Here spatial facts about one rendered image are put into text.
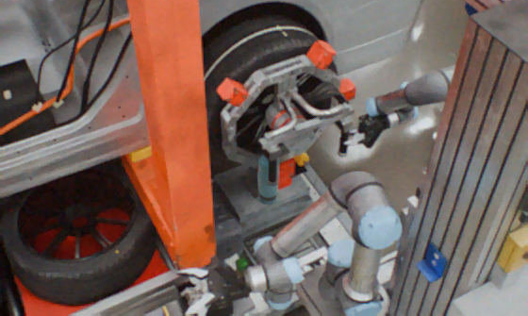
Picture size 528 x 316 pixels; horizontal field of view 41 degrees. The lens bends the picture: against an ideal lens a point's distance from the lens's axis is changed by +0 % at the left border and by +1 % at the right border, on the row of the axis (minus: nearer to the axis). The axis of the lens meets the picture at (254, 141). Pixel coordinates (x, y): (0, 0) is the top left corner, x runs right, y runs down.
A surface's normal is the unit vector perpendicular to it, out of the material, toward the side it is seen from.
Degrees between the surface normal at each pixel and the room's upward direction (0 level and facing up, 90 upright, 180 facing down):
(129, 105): 90
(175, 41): 90
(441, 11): 0
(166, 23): 90
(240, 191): 0
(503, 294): 0
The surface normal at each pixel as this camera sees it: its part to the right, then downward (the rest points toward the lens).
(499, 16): 0.00, -0.68
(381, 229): 0.26, 0.61
